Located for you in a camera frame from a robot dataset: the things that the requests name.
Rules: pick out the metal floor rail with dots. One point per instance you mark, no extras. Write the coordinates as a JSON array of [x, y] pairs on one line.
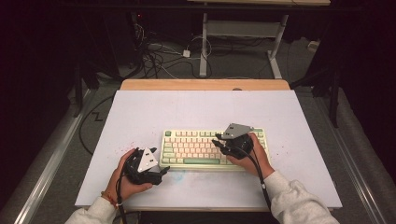
[[46, 177], [351, 168]]

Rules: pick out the wooden table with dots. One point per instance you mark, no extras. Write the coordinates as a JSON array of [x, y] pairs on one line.
[[186, 84]]

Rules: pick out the white power adapter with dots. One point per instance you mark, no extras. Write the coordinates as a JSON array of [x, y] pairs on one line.
[[186, 53]]

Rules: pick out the white desk frame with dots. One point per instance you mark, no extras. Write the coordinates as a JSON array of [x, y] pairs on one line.
[[243, 28]]

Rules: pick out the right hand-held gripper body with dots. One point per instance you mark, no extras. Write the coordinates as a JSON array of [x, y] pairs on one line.
[[238, 140]]

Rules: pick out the white board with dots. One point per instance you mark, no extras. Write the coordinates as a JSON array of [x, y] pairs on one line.
[[202, 109]]

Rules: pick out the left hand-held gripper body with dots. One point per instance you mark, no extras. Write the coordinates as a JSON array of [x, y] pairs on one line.
[[146, 161]]

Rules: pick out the person's right hand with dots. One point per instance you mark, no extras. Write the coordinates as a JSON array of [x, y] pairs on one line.
[[258, 161]]

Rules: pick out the person's left hand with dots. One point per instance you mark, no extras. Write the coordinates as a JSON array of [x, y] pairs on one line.
[[120, 183]]

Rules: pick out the white floor block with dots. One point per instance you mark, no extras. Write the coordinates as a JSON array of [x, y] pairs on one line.
[[313, 46]]

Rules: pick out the cream green pink keyboard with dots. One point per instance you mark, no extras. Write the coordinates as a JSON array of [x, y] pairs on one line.
[[186, 146]]

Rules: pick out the black stand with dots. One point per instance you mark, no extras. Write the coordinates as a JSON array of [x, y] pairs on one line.
[[334, 99]]

